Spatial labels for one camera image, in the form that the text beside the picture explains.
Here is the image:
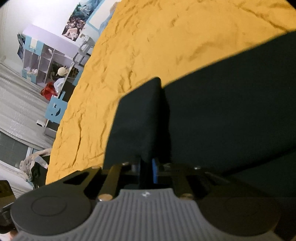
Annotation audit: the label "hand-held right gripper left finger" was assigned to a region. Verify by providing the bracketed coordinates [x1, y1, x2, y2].
[62, 157, 153, 200]

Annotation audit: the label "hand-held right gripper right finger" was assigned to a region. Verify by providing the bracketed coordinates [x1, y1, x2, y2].
[152, 158, 229, 199]

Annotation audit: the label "black pants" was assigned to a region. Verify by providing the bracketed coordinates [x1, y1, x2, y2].
[104, 29, 296, 200]

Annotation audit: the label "blue smiley chair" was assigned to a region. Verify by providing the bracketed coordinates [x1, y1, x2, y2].
[44, 91, 69, 138]

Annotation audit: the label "beige cloth bag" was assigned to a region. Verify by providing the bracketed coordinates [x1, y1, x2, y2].
[20, 148, 51, 184]

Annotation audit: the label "white plastic bag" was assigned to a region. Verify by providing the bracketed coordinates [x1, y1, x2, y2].
[54, 77, 66, 93]

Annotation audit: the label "yellow quilt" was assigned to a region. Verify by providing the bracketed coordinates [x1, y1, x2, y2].
[46, 0, 296, 186]

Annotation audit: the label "red bag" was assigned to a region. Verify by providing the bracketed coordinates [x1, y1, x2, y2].
[40, 81, 58, 101]

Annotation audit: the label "dark blurry object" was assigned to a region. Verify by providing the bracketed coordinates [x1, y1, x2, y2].
[0, 180, 18, 229]

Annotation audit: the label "grey plastic chair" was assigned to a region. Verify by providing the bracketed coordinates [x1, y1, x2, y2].
[73, 35, 96, 68]

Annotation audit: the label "white and blue bookshelf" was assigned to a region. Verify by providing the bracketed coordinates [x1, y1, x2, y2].
[17, 24, 79, 87]

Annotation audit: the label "white and blue headboard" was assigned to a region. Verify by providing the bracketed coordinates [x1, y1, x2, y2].
[87, 0, 121, 31]

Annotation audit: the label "dark teal wall poster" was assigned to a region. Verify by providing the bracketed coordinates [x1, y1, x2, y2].
[68, 9, 93, 30]

